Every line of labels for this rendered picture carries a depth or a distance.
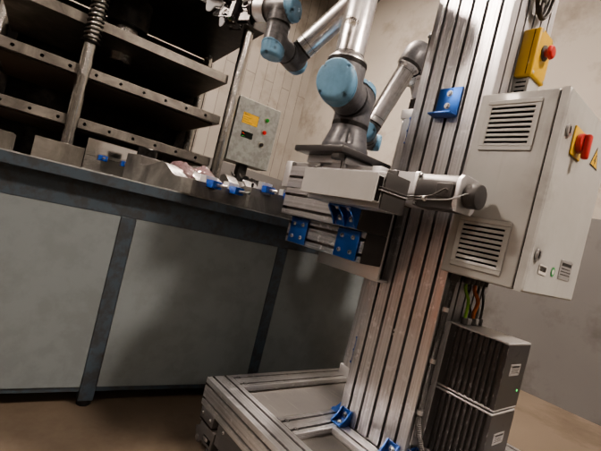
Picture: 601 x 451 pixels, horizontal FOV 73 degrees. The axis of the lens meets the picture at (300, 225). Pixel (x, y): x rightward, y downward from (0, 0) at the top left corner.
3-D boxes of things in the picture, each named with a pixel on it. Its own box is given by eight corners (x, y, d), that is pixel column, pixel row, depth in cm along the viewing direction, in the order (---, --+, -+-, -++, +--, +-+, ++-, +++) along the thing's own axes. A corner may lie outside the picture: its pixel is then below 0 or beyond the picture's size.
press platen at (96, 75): (218, 124, 236) (221, 116, 236) (-14, 40, 176) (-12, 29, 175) (182, 131, 298) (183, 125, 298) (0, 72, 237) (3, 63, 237)
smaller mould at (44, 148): (80, 167, 142) (85, 148, 142) (29, 155, 134) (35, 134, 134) (76, 166, 159) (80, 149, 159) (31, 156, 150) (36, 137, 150)
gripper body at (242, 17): (215, 15, 133) (246, 15, 128) (224, -8, 134) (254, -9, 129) (228, 30, 140) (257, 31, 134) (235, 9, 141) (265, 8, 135)
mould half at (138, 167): (243, 208, 160) (250, 180, 159) (189, 194, 139) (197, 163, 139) (173, 191, 191) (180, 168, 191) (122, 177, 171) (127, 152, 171)
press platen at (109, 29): (226, 83, 238) (229, 75, 238) (-1, -13, 178) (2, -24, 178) (190, 98, 297) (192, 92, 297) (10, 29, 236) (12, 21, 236)
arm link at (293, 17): (289, 17, 122) (295, -11, 122) (258, 17, 126) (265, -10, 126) (300, 30, 129) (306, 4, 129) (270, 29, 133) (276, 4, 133)
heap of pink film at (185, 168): (222, 187, 164) (226, 168, 164) (185, 177, 151) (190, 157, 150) (186, 180, 181) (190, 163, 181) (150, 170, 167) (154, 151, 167)
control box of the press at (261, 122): (230, 331, 262) (283, 111, 261) (185, 328, 245) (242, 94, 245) (218, 319, 280) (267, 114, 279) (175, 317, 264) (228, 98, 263)
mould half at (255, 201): (299, 221, 178) (306, 191, 178) (247, 208, 164) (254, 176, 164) (249, 209, 220) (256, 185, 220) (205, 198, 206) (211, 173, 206)
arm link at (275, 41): (291, 68, 133) (299, 36, 133) (275, 52, 123) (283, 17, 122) (271, 67, 136) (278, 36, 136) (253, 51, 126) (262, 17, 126)
